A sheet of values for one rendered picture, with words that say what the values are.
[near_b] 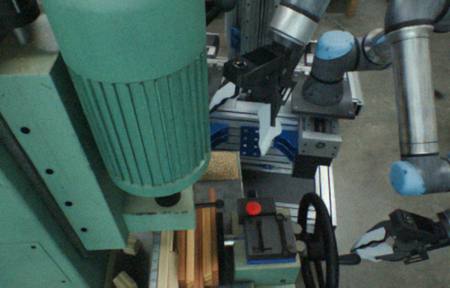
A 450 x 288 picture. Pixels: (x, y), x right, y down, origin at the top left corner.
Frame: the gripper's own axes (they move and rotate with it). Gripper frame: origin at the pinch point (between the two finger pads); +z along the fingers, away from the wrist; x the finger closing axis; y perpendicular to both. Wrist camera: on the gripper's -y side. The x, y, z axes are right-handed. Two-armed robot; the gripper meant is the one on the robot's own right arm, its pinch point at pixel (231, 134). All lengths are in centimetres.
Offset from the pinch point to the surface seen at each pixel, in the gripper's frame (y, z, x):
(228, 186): 19.7, 19.1, 5.6
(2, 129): -35.9, 4.3, 7.8
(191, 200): -3.2, 14.6, -0.7
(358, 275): 116, 61, -27
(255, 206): 7.8, 12.3, -8.4
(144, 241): 6.4, 40.8, 12.8
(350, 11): 287, -68, 119
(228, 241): 5.7, 21.6, -7.8
